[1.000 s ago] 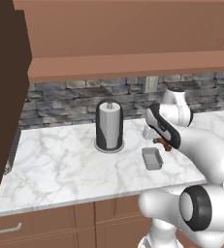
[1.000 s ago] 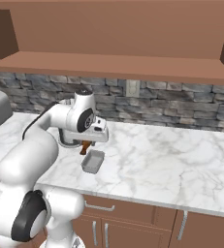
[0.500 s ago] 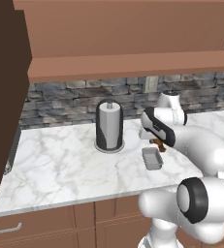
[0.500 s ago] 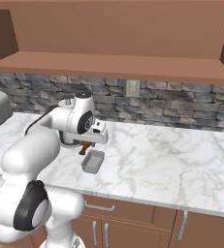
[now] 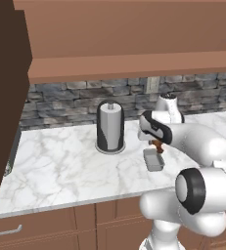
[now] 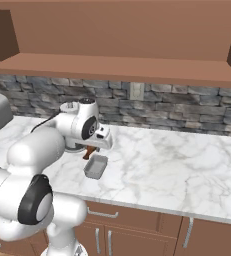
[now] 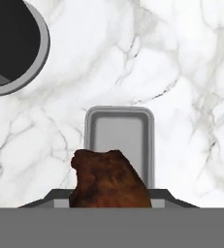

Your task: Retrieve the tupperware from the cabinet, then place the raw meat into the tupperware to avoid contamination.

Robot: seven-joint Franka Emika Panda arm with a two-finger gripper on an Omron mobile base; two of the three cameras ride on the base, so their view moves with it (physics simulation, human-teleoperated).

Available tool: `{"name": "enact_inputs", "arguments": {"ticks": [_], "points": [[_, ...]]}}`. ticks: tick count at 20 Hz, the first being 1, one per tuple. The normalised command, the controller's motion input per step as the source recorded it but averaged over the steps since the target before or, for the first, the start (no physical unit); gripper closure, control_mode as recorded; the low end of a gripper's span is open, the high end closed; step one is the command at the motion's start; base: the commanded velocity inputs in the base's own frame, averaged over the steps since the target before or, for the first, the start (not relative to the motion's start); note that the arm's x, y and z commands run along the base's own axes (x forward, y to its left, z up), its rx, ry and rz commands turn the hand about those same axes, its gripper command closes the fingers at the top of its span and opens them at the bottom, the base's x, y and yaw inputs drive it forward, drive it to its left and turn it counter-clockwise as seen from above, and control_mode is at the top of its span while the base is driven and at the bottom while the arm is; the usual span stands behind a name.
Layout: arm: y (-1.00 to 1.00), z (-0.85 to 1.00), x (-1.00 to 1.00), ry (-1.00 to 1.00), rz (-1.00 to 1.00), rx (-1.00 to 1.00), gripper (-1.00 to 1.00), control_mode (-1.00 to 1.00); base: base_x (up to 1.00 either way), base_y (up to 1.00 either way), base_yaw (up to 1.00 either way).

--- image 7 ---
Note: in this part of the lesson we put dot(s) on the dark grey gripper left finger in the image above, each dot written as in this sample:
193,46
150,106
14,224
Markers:
57,195

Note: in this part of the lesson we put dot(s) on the brown raw meat piece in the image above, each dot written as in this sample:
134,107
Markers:
108,180

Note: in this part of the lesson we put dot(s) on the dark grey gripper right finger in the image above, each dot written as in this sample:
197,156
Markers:
163,195

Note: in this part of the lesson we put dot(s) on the grey round pan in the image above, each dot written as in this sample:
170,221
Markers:
10,42

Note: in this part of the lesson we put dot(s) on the grey rectangular tupperware container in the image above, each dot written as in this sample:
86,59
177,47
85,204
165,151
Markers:
126,135

